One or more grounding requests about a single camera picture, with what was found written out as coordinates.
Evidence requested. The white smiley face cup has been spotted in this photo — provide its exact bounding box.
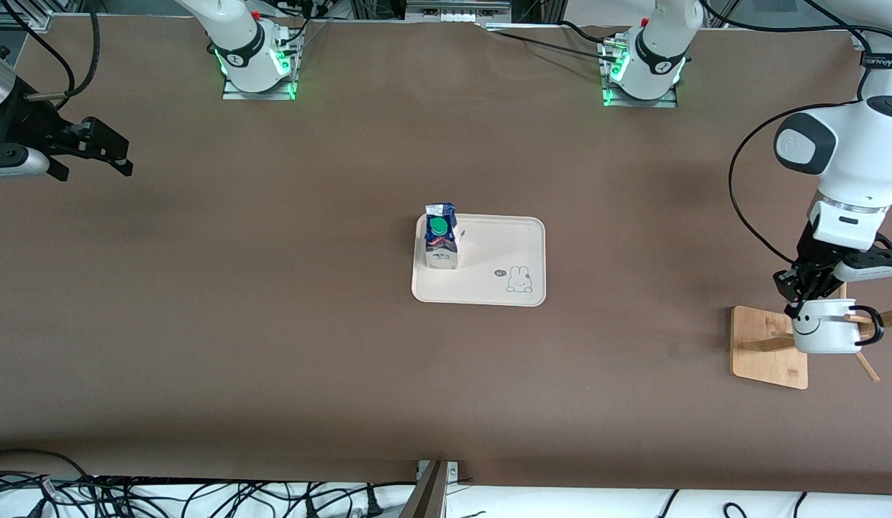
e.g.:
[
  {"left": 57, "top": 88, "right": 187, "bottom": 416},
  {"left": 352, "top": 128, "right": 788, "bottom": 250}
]
[{"left": 790, "top": 296, "right": 886, "bottom": 355}]

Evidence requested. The blue white milk carton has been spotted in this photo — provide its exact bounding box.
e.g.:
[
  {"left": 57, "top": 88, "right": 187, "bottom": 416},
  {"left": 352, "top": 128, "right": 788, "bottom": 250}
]
[{"left": 423, "top": 203, "right": 463, "bottom": 271}]

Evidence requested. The wooden cup stand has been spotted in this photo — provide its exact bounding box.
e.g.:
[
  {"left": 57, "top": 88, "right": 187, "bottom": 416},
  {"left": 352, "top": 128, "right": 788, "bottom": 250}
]
[{"left": 730, "top": 277, "right": 892, "bottom": 391}]

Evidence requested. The cream rabbit print tray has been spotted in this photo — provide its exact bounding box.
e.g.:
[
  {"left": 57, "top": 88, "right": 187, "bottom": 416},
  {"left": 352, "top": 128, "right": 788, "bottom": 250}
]
[{"left": 411, "top": 214, "right": 547, "bottom": 308}]

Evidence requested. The aluminium corner frame extrusion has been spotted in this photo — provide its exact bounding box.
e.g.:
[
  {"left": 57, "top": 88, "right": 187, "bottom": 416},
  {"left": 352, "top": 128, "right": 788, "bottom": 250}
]
[{"left": 0, "top": 0, "right": 53, "bottom": 33}]

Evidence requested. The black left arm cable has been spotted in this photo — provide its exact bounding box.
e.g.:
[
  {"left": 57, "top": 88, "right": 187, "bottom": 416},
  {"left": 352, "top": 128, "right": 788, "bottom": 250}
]
[{"left": 701, "top": 0, "right": 892, "bottom": 265}]

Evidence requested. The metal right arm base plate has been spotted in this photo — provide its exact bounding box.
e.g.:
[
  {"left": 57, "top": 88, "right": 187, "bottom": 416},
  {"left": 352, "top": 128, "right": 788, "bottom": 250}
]
[{"left": 222, "top": 68, "right": 298, "bottom": 101}]

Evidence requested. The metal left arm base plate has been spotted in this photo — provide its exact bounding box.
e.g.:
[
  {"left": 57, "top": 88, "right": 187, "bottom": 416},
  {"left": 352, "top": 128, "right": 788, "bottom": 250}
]
[{"left": 601, "top": 79, "right": 678, "bottom": 109}]

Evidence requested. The black looping floor cable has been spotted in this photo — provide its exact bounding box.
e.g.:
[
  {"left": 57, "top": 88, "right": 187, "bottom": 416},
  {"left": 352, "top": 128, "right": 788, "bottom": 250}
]
[{"left": 0, "top": 450, "right": 94, "bottom": 481}]

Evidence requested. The black base connector cable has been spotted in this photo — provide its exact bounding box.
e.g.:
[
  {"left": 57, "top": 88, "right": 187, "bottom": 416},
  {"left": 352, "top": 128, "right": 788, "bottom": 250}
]
[{"left": 482, "top": 22, "right": 623, "bottom": 65}]

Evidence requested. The grey aluminium frame rail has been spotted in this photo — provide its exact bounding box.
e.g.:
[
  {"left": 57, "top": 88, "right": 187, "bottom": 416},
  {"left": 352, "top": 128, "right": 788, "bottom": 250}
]
[{"left": 406, "top": 0, "right": 511, "bottom": 22}]

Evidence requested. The aluminium profile with bracket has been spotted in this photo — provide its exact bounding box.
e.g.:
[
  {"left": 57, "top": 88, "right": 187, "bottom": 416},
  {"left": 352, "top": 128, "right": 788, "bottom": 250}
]
[{"left": 399, "top": 460, "right": 460, "bottom": 518}]

